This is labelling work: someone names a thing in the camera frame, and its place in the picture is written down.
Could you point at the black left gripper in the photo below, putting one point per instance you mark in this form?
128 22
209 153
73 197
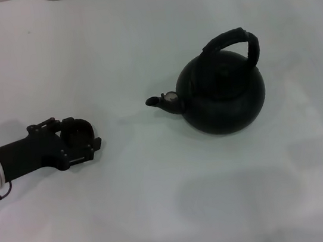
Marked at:
25 155

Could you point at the black round teapot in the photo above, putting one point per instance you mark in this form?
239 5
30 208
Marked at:
222 103

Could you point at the small dark teacup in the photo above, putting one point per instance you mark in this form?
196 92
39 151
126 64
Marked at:
76 133

